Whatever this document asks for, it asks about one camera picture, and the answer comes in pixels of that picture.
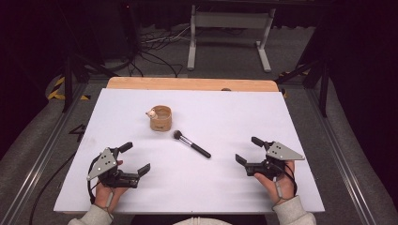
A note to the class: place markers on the white table cover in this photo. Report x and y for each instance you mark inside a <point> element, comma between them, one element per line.
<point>194,187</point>

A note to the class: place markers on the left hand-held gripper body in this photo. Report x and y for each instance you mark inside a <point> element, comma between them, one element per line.
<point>103,162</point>

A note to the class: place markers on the person's right hand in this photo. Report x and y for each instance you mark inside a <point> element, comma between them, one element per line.
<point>286,184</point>

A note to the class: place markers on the black makeup brush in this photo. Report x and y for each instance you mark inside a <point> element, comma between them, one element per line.
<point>195,147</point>

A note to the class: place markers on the white metal stand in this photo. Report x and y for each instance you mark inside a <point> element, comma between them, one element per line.
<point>230,20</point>

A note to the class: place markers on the person's left hand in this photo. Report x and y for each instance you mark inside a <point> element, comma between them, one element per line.
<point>103,195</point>

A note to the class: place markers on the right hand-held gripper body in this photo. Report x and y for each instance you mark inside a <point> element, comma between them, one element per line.
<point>281,152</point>

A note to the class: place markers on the aluminium rail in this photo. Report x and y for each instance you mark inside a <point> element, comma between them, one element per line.
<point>40,156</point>
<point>341,156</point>

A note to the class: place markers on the person's grey clothing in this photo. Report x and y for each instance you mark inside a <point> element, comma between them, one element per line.
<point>202,221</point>

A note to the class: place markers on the black metal stand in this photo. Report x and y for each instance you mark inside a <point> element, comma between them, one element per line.
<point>67,81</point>
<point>324,87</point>

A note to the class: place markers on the tan cup with small figure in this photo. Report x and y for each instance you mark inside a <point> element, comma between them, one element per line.
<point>161,122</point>

